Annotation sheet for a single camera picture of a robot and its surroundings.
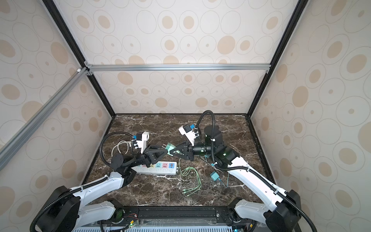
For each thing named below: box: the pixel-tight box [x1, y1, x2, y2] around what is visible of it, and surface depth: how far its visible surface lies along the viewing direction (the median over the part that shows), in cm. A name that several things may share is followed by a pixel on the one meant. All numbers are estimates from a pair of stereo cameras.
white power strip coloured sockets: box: [130, 161, 179, 175], surface depth 89 cm
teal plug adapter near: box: [210, 171, 220, 182], surface depth 87 cm
